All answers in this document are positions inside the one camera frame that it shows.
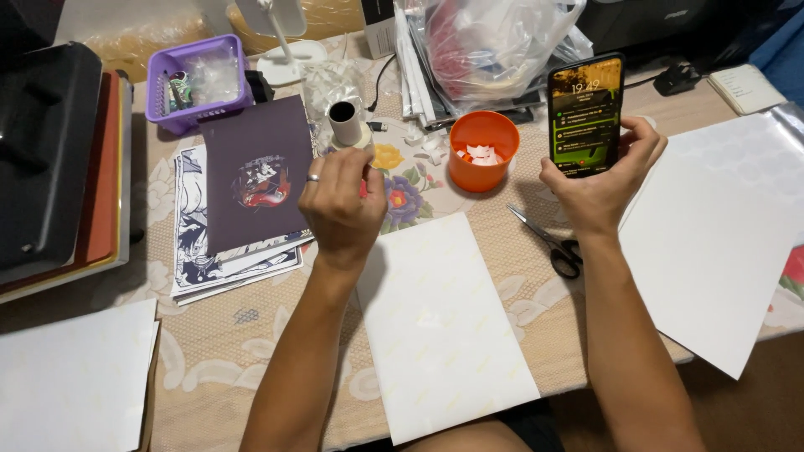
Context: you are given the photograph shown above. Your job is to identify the loose white paper scraps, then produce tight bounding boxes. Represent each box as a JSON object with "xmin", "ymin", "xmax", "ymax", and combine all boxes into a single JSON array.
[{"xmin": 404, "ymin": 122, "xmax": 451, "ymax": 167}]

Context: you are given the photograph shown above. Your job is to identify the clear plastic bag with contents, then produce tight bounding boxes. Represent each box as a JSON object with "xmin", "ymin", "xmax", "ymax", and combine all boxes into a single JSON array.
[{"xmin": 405, "ymin": 0, "xmax": 594, "ymax": 108}]

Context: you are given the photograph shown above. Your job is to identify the black cable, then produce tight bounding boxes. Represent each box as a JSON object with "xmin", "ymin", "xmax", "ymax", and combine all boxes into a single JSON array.
[{"xmin": 366, "ymin": 54, "xmax": 398, "ymax": 114}]

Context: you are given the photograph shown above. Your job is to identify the purple plastic basket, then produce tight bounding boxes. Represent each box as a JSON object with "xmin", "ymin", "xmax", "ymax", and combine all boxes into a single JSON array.
[{"xmin": 145, "ymin": 34, "xmax": 254, "ymax": 136}]

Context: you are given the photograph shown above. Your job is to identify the orange plastic cup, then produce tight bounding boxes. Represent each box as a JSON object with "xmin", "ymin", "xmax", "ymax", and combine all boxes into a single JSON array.
[{"xmin": 448, "ymin": 111, "xmax": 521, "ymax": 193}]

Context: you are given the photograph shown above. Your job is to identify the person's leg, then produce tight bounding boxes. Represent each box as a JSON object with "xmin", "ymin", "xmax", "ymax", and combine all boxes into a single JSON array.
[{"xmin": 402, "ymin": 402, "xmax": 566, "ymax": 452}]

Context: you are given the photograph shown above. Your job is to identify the blue fabric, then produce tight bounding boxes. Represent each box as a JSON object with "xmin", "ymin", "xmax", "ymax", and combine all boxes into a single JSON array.
[{"xmin": 749, "ymin": 24, "xmax": 804, "ymax": 109}]

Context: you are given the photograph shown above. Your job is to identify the small black device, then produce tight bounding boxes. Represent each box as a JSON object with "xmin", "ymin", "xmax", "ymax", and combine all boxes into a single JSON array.
[{"xmin": 245, "ymin": 69, "xmax": 276, "ymax": 105}]

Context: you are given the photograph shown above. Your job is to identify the black-handled scissors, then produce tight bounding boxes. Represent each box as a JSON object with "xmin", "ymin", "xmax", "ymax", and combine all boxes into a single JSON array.
[{"xmin": 506, "ymin": 203, "xmax": 584, "ymax": 280}]

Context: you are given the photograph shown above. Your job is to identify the white notepad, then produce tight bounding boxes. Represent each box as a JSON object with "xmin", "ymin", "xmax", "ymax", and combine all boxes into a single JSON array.
[{"xmin": 707, "ymin": 64, "xmax": 788, "ymax": 116}]

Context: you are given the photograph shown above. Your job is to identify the black printer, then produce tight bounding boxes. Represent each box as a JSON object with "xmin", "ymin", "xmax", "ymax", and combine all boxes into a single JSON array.
[{"xmin": 577, "ymin": 0, "xmax": 804, "ymax": 71}]

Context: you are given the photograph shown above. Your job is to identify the person's right hand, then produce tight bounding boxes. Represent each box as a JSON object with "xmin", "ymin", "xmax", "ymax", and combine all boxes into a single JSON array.
[{"xmin": 539, "ymin": 116, "xmax": 668, "ymax": 243}]

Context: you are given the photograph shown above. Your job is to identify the dark purple printed sheet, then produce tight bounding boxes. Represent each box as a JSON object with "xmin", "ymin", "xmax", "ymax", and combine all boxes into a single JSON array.
[{"xmin": 200, "ymin": 95, "xmax": 315, "ymax": 255}]

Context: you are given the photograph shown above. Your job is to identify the black smartphone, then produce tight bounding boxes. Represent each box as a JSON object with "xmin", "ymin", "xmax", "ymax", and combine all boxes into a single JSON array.
[{"xmin": 547, "ymin": 53, "xmax": 626, "ymax": 179}]

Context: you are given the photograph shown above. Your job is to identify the stack of white paper sheets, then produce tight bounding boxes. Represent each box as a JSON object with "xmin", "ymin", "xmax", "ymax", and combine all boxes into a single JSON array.
[{"xmin": 0, "ymin": 298, "xmax": 161, "ymax": 452}]

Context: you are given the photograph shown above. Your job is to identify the large white sticker sheet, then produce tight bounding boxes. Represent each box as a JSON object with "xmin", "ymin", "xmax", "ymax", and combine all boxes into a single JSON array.
[{"xmin": 618, "ymin": 113, "xmax": 804, "ymax": 380}]

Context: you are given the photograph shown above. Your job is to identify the white desk lamp stand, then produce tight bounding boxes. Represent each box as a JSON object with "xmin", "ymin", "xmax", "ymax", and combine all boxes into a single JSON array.
[{"xmin": 235, "ymin": 0, "xmax": 329, "ymax": 87}]

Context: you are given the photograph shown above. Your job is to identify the white paper sheet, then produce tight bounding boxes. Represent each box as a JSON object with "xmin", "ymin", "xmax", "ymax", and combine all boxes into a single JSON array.
[{"xmin": 356, "ymin": 212, "xmax": 541, "ymax": 447}]

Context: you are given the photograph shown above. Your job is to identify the person's left hand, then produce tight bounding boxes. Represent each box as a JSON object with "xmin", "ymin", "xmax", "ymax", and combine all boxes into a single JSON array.
[{"xmin": 298, "ymin": 147, "xmax": 388, "ymax": 272}]

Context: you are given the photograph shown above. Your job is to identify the black power adapter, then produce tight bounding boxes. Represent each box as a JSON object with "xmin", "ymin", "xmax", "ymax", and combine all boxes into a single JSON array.
[{"xmin": 653, "ymin": 63, "xmax": 702, "ymax": 97}]

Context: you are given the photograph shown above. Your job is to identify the beige floral lace tablecloth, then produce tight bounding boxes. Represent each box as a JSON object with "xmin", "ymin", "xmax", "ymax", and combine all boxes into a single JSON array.
[{"xmin": 0, "ymin": 31, "xmax": 804, "ymax": 452}]

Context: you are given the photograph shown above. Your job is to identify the yellow bubble wrap roll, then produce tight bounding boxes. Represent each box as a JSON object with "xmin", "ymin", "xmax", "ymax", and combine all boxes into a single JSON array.
[{"xmin": 85, "ymin": 0, "xmax": 366, "ymax": 65}]

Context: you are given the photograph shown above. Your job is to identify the white tape roll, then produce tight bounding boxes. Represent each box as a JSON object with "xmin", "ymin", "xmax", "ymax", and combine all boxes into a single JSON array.
[{"xmin": 328, "ymin": 99, "xmax": 366, "ymax": 149}]

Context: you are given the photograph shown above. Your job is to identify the stack of sleeves and folders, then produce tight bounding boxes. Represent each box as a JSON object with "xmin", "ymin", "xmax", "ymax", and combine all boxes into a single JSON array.
[{"xmin": 394, "ymin": 0, "xmax": 547, "ymax": 129}]

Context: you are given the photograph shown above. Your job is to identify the white paper scraps in cup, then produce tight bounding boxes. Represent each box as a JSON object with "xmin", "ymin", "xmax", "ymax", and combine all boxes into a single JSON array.
[{"xmin": 456, "ymin": 144, "xmax": 506, "ymax": 167}]

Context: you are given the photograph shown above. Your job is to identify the crumpled clear plastic wrap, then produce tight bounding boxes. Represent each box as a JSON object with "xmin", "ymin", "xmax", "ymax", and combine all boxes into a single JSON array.
[{"xmin": 300, "ymin": 59, "xmax": 368, "ymax": 123}]

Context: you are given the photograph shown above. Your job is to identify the stack of black-and-white comic prints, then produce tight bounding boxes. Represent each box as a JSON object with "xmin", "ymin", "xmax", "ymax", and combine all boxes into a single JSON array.
[{"xmin": 170, "ymin": 144, "xmax": 315, "ymax": 307}]

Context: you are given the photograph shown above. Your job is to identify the black heat press machine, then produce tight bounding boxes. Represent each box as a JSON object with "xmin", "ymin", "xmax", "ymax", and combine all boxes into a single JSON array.
[{"xmin": 0, "ymin": 41, "xmax": 134, "ymax": 305}]

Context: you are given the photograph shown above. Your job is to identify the black-and-white cardboard box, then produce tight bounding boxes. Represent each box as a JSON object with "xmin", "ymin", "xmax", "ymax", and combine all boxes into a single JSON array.
[{"xmin": 361, "ymin": 0, "xmax": 397, "ymax": 60}]

